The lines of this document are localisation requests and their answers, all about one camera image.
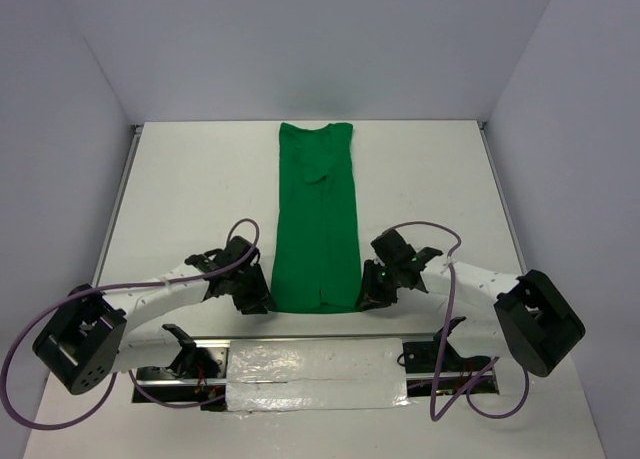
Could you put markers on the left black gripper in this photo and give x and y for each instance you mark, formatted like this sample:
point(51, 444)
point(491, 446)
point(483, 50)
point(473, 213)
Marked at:
point(260, 296)

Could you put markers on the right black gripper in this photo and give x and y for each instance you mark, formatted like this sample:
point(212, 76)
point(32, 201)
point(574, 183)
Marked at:
point(371, 296)

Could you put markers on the green t-shirt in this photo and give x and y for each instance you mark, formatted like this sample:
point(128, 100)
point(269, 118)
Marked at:
point(317, 265)

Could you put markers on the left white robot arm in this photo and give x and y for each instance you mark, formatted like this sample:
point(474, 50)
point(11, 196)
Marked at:
point(103, 332)

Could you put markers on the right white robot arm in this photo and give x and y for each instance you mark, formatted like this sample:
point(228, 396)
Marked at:
point(536, 323)

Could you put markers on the silver tape covered panel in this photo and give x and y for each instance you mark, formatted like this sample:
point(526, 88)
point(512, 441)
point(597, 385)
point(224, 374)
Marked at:
point(349, 374)

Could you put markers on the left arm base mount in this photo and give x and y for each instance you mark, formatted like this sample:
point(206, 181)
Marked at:
point(195, 378)

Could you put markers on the aluminium table frame rail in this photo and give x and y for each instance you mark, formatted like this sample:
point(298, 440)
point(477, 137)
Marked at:
point(503, 174)

